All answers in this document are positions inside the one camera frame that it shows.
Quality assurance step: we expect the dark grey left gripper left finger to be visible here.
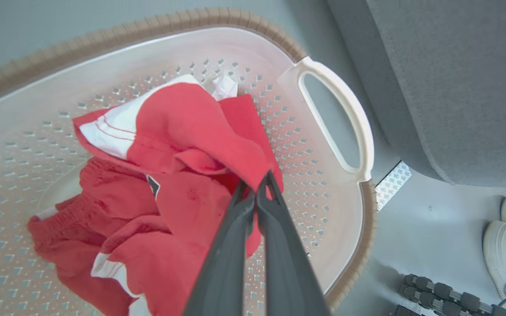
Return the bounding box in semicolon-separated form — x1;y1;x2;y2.
183;181;256;316

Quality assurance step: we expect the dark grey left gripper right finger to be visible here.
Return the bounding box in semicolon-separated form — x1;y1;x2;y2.
257;171;331;316

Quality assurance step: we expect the red white sports garment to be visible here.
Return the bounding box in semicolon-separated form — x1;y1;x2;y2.
28;75;284;316

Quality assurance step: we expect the cream perforated laundry basket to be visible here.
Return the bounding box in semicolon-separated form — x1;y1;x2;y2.
0;7;377;316

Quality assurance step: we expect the patterned floor marker sticker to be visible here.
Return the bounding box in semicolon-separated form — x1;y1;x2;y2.
375;161;412;211

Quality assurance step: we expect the grey fabric sofa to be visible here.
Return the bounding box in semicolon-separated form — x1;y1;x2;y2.
328;0;506;188

